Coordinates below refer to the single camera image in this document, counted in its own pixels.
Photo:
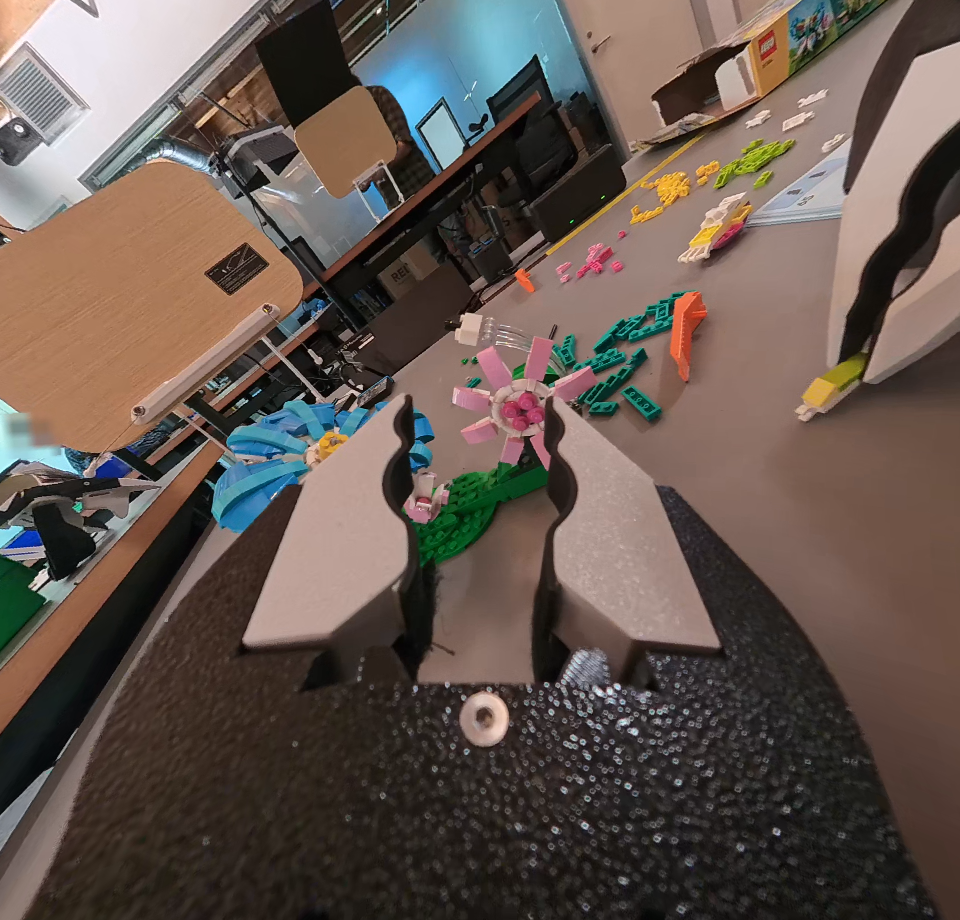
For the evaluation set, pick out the rounded wooden board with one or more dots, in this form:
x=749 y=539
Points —
x=341 y=140

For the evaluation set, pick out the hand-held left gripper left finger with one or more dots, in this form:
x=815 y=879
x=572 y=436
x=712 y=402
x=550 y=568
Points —
x=337 y=538

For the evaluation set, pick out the white yellow pink lego build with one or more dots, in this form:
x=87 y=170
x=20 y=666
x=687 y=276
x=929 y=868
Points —
x=712 y=230

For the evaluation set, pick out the dark grey equipment case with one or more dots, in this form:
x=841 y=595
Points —
x=420 y=324

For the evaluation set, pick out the pink lego flower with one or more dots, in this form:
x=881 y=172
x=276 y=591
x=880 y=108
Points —
x=517 y=410

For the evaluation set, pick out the long wooden desk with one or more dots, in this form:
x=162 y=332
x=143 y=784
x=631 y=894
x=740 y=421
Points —
x=420 y=204

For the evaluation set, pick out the pile of teal lego pieces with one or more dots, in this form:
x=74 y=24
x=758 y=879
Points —
x=637 y=324

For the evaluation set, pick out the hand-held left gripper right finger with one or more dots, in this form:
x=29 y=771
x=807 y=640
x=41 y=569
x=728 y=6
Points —
x=622 y=553

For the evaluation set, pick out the wall air vent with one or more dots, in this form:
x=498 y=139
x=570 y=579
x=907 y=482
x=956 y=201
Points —
x=34 y=92

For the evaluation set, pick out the black webcam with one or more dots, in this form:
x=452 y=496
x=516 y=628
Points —
x=480 y=122

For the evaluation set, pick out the pile of lime lego pieces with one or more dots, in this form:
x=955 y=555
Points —
x=750 y=159

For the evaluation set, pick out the black office chair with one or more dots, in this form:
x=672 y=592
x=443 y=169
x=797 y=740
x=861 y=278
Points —
x=525 y=103

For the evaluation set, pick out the scattered white lego pieces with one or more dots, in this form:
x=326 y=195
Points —
x=797 y=121

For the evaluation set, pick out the white screen monitor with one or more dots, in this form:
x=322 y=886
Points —
x=439 y=134

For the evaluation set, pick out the black square panel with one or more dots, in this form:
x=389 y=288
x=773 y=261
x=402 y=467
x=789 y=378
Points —
x=300 y=58

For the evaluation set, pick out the pile of yellow lego pieces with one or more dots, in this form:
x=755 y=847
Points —
x=670 y=188

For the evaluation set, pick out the silver air duct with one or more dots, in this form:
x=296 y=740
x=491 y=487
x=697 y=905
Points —
x=180 y=157

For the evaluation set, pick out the yellow tape strip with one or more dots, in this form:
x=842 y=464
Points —
x=622 y=197

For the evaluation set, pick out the cardboard box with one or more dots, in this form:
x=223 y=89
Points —
x=409 y=279

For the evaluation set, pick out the blue lego flower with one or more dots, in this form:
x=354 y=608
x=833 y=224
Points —
x=262 y=478

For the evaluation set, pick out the lego instruction booklet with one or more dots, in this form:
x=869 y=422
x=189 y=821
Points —
x=810 y=193

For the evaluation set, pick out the white clear lego piece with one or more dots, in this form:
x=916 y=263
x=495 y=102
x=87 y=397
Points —
x=469 y=328

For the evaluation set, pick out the green lego base plate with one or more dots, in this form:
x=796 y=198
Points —
x=465 y=508

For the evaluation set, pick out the lime yellow lego piece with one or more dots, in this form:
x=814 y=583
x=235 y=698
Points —
x=829 y=391

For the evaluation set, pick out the pile of pink lego pieces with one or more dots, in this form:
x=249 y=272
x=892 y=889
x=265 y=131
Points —
x=592 y=259

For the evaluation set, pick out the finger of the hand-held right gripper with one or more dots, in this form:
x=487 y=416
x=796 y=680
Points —
x=922 y=328
x=885 y=185

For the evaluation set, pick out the black power station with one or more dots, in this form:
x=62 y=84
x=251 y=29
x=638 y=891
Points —
x=577 y=193

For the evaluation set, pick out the wooden side desk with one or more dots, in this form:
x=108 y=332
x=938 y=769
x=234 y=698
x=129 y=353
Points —
x=75 y=620

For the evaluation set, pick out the colourful lego box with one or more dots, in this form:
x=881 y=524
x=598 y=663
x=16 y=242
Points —
x=825 y=28

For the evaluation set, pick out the black and white device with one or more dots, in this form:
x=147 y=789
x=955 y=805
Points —
x=75 y=500

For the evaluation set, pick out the clear acrylic stand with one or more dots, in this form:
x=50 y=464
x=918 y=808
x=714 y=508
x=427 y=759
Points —
x=375 y=189

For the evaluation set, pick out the small pink lego bud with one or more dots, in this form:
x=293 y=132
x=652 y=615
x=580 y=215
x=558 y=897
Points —
x=424 y=502

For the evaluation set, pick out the black power adapter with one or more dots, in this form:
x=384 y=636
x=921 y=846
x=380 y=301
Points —
x=371 y=391

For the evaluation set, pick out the orange lego piece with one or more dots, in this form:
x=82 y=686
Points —
x=686 y=328
x=525 y=281

